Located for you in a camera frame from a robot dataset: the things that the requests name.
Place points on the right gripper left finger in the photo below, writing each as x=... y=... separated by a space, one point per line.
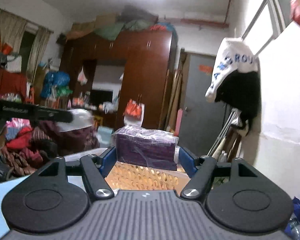
x=95 y=168

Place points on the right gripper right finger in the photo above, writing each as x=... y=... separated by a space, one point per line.
x=200 y=171

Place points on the dark purple box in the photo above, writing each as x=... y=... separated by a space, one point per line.
x=145 y=147

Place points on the white plastic basket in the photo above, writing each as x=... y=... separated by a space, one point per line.
x=130 y=177

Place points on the maroon clothes pile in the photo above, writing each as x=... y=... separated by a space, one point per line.
x=47 y=137

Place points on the grey metal door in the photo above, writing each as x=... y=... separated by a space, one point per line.
x=202 y=121

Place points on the red white hanging bag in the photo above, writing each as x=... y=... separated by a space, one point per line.
x=133 y=114

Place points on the brown wooden wardrobe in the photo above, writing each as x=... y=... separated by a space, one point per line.
x=148 y=58

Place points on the white black hanging jacket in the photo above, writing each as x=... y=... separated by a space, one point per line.
x=236 y=81

